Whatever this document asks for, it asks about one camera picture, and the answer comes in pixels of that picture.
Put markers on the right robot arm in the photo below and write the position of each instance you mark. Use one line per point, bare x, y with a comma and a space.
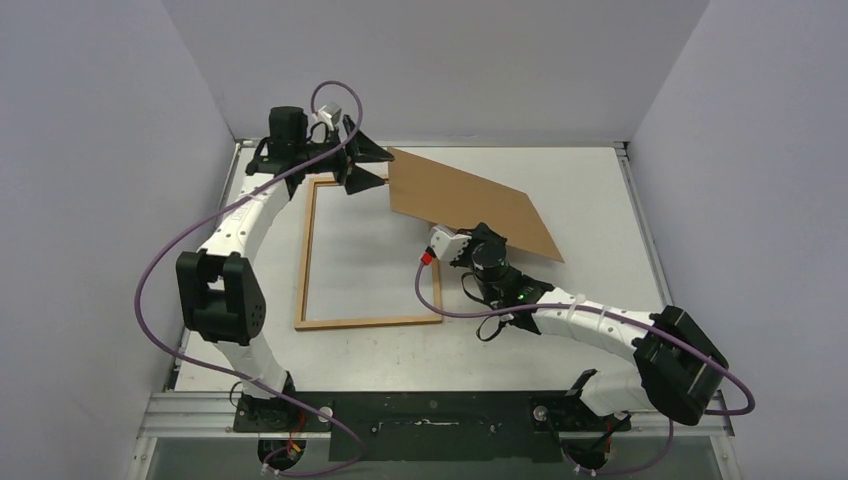
674, 364

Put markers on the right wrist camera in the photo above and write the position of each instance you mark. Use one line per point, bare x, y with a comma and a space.
446, 245

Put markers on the aluminium rail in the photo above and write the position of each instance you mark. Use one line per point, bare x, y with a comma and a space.
211, 415

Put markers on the brown backing board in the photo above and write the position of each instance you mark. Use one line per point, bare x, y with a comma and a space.
440, 194

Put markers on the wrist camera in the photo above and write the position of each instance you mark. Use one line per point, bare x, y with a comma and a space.
329, 115
446, 245

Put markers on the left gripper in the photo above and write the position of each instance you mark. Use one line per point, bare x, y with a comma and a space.
361, 150

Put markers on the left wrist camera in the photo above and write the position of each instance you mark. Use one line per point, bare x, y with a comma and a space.
329, 115

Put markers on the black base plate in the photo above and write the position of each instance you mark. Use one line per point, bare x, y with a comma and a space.
439, 425

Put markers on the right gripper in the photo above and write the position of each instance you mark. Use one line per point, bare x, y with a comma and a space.
481, 240

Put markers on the wooden picture frame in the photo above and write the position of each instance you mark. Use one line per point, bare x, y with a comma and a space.
356, 255

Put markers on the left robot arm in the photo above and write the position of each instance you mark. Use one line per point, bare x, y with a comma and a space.
221, 298

